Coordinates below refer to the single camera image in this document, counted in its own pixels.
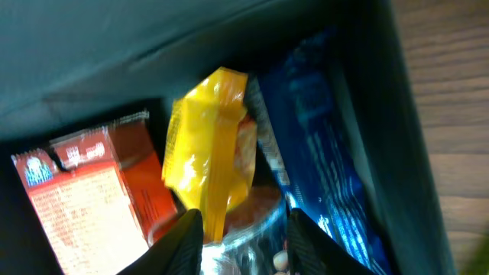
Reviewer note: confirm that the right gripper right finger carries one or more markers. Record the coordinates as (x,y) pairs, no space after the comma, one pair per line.
(312,252)

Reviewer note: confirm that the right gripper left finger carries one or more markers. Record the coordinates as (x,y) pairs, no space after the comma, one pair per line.
(179,252)

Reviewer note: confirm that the small red Pringles can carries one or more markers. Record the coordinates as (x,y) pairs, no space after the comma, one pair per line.
(253,234)

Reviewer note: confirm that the red and white carton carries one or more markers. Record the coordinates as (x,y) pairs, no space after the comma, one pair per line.
(98,194)

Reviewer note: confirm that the small orange yellow snack bag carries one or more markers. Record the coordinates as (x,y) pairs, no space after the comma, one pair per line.
(210,149)

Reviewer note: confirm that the blue snack bar wrapper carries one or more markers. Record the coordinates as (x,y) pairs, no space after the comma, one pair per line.
(299,135)

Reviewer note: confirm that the dark green box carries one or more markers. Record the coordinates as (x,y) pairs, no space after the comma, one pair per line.
(67,61)

